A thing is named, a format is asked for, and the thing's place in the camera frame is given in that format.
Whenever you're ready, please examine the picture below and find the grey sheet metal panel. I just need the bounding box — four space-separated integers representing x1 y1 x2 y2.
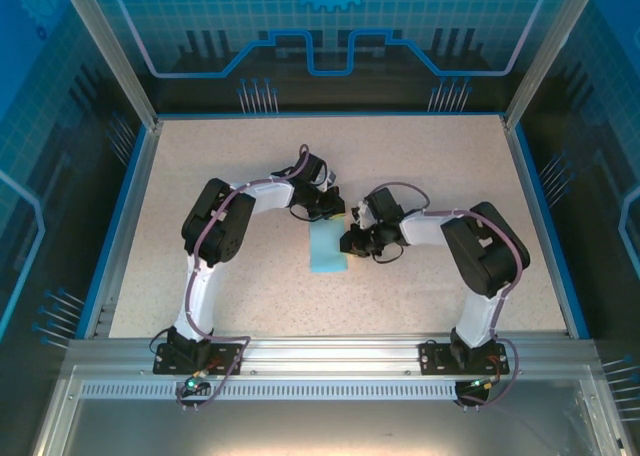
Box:
29 365 640 456

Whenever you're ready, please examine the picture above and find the thin black gripper wire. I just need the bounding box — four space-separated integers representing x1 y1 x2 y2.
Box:
372 243 405 266
288 205 326 223

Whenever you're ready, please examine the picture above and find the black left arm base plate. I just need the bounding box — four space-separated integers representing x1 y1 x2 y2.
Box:
152 342 245 376

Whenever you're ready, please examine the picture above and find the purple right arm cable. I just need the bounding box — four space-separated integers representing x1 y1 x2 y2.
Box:
359 181 530 410

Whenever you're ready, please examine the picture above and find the blue table border frame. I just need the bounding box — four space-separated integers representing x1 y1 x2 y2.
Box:
74 110 591 341

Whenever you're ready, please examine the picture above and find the aluminium frame post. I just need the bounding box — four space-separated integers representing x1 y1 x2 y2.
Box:
54 0 164 132
502 0 594 132

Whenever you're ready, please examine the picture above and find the aluminium table side rail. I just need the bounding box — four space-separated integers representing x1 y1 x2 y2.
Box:
97 120 164 340
502 120 574 337

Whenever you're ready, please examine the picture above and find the light blue paper sheet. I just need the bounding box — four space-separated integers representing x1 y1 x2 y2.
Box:
307 218 350 275

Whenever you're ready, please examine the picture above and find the thin black left gripper wire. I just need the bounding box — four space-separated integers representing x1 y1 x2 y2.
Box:
288 205 326 223

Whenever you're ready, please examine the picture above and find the slotted metal cable duct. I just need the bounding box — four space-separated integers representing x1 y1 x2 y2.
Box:
79 381 594 402

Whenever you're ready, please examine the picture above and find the aluminium mounting rail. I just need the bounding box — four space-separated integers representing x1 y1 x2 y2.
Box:
67 335 601 377

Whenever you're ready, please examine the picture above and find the thin black right gripper wire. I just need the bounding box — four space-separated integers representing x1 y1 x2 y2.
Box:
372 243 405 266

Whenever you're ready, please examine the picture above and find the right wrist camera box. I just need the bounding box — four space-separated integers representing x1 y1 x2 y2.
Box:
351 200 372 230

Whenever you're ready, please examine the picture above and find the connector board with green light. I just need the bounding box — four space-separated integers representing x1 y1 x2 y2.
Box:
464 375 503 395
180 369 211 396

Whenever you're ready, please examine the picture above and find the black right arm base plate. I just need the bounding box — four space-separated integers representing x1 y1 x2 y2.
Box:
418 340 511 376

